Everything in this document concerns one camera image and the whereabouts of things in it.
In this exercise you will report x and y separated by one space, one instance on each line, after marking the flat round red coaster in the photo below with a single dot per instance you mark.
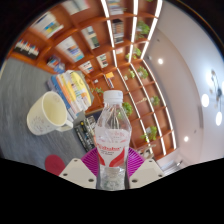
54 164

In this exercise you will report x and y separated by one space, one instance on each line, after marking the colourful book stack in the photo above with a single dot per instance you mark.
71 91

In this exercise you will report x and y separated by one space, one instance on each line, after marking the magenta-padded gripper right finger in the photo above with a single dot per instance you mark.
146 173

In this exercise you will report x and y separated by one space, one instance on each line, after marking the recessed ceiling light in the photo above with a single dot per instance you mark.
186 138
160 61

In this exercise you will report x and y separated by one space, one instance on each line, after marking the cream patterned mug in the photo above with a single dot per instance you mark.
45 115

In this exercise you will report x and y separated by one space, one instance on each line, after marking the ceiling air vent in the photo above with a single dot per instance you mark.
201 117

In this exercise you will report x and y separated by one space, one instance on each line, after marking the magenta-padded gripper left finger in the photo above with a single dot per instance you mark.
76 173

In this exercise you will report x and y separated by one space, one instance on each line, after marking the dark book stack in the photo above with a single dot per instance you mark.
85 131

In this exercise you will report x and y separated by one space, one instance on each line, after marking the wooden shelf unit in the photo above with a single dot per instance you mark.
133 76

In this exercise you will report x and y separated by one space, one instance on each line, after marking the clear plastic water bottle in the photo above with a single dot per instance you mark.
112 146

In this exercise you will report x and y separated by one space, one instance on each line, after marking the multi-bulb ceiling lamp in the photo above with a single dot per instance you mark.
215 100

